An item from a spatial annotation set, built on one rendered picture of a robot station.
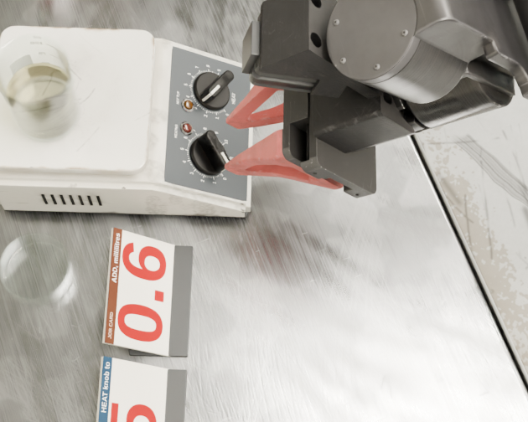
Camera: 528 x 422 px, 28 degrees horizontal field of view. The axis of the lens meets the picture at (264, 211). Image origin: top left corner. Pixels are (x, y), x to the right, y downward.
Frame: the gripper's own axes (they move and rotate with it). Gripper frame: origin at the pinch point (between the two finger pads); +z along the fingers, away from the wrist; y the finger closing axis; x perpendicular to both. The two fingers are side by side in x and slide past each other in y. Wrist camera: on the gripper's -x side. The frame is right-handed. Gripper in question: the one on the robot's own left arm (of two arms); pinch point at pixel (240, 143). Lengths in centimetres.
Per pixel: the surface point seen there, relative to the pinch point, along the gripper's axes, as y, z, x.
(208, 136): -3.3, 6.0, 3.0
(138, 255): 5.0, 12.6, 2.8
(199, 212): 1.1, 9.5, 6.2
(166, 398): 15.5, 12.1, 6.0
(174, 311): 8.7, 11.9, 6.3
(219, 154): -2.1, 5.6, 4.0
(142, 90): -6.1, 8.5, -1.8
